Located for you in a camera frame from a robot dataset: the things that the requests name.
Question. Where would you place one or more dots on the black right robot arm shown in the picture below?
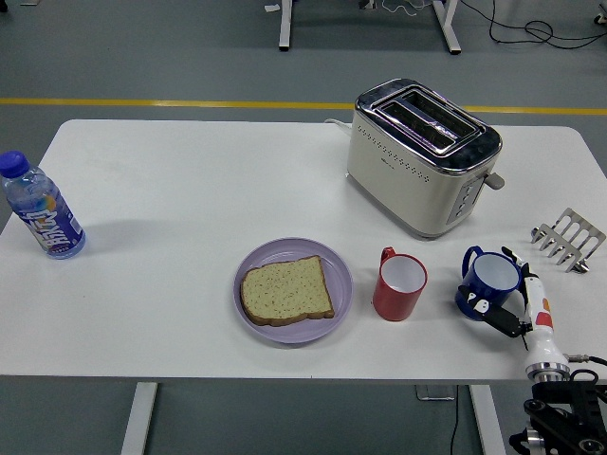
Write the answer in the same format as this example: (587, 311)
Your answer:
(564, 412)

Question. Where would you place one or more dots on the red enamel cup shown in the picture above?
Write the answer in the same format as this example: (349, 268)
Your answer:
(393, 303)

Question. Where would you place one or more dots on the metal toast rack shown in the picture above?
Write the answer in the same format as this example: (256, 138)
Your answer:
(576, 232)

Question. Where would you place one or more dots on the grey box under table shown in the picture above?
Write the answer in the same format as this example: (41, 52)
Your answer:
(434, 392)

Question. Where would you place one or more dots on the blue-capped drink bottle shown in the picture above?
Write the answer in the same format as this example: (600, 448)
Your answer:
(47, 223)

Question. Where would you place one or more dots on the caster wheel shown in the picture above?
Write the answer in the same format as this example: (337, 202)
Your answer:
(601, 18)

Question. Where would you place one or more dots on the slice of bread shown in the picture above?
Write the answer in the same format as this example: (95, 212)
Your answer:
(284, 289)

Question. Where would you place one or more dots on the white paper scrap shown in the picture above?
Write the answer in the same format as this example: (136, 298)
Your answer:
(271, 7)

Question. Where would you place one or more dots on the purple plate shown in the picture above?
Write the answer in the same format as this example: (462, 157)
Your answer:
(284, 334)

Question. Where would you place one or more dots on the yellow floor tape line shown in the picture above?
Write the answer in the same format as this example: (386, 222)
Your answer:
(142, 102)

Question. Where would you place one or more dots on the cream and chrome toaster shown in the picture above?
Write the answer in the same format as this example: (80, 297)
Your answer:
(403, 189)

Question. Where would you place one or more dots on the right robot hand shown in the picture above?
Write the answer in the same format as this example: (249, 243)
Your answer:
(538, 298)

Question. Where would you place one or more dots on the blue enamel cup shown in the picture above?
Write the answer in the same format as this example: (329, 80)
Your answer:
(493, 277)

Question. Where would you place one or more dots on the white background table leg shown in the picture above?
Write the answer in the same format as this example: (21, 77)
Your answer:
(286, 23)
(446, 23)

